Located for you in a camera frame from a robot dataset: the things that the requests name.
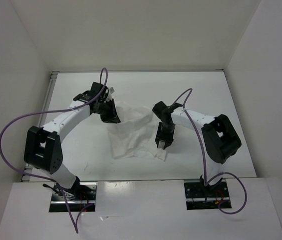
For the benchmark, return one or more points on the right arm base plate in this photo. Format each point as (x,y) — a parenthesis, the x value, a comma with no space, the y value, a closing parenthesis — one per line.
(200,198)

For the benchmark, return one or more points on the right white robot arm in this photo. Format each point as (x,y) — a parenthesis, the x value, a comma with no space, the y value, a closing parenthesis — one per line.
(216,135)

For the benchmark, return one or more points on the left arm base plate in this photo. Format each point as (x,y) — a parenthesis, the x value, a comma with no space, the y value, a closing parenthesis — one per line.
(85,198)

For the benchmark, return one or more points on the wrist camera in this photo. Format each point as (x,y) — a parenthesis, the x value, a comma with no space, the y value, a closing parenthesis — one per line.
(158,109)
(100,92)

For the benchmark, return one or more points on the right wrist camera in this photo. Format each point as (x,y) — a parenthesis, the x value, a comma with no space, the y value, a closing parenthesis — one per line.
(158,109)

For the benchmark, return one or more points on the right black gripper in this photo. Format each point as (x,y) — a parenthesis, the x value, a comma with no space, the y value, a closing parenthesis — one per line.
(168,139)

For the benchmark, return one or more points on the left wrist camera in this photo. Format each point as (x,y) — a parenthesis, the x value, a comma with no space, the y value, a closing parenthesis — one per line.
(100,92)

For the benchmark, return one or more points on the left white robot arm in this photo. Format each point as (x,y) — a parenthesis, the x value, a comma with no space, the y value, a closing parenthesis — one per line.
(43,144)

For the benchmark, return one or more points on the white skirt cloth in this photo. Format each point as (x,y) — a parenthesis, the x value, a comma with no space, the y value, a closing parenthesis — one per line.
(134,136)

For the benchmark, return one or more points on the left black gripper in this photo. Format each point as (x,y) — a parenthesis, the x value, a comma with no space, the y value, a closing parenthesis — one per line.
(112,117)

